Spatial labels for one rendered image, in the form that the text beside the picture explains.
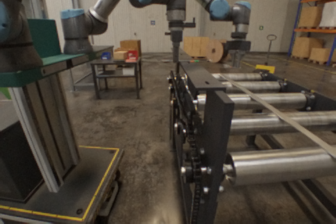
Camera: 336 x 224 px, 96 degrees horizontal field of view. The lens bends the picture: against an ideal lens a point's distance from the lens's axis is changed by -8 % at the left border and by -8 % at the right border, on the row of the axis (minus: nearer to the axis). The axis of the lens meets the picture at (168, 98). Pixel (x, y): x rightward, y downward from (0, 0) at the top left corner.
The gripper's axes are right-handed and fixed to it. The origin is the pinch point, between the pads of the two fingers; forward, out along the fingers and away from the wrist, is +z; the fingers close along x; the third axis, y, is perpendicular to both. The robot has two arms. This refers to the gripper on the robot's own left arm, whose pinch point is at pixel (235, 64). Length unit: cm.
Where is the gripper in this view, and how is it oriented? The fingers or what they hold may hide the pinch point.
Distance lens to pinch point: 105.0
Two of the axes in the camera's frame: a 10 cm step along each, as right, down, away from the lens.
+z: -0.7, 9.7, 2.2
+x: -8.0, -1.8, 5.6
